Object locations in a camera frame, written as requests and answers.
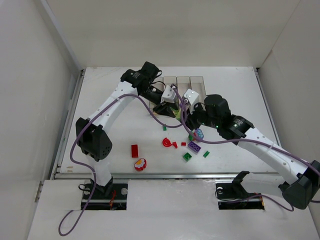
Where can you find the green square brick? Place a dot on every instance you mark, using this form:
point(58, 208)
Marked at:
point(187, 156)

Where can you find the green lime tall stack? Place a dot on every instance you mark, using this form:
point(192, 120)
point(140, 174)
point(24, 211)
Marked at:
point(177, 114)

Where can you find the red arch brick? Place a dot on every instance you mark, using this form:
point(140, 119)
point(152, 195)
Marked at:
point(166, 142)

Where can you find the red flower brick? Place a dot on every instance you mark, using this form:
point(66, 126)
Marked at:
point(140, 165)

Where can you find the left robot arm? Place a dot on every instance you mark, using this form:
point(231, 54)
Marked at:
point(92, 132)

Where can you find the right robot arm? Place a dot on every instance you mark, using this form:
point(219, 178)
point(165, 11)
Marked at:
point(301, 177)

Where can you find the tiny red tile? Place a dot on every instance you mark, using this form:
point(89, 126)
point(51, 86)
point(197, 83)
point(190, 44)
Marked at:
point(175, 145)

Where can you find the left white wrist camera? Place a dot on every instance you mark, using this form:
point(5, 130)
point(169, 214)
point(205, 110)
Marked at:
point(168, 95)

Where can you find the small green piece right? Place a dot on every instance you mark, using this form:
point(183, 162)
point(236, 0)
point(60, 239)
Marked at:
point(206, 154)

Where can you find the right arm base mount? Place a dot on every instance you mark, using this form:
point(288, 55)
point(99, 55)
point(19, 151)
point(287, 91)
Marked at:
point(231, 195)

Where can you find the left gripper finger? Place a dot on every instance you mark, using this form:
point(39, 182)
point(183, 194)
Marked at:
point(170, 112)
point(160, 109)

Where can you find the purple flower brick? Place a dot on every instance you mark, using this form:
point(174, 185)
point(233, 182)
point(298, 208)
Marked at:
point(199, 133)

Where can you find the purple flat brick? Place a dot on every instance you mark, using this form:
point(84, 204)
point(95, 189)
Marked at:
point(194, 147)

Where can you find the red long brick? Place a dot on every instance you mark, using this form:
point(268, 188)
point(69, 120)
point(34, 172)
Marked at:
point(134, 151)

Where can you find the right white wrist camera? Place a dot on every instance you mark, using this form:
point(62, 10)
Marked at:
point(192, 98)

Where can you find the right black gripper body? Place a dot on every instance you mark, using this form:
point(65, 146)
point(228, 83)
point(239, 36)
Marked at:
point(191, 116)

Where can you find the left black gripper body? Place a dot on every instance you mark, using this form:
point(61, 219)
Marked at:
point(163, 106)

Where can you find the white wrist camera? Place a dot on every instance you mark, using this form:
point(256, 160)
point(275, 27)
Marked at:
point(192, 98)
point(168, 95)

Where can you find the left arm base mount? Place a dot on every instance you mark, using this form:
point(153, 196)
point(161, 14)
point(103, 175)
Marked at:
point(114, 200)

